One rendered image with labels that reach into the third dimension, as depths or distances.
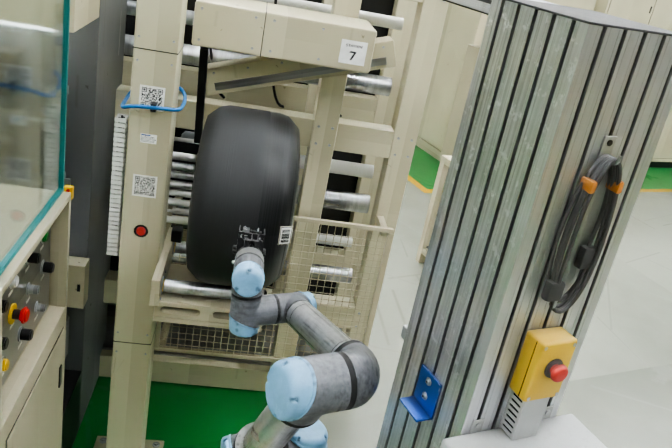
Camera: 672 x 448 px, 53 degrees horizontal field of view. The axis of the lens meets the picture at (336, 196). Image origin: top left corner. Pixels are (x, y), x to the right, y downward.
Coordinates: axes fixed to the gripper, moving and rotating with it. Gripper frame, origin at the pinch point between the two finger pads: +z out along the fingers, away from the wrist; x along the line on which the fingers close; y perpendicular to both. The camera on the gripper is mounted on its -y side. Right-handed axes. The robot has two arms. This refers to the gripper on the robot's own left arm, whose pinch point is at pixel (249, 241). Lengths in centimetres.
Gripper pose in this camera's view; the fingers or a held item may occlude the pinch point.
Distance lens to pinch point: 196.7
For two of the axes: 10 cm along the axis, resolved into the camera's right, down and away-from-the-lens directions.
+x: -9.8, -1.3, -1.4
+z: -1.0, -2.8, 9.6
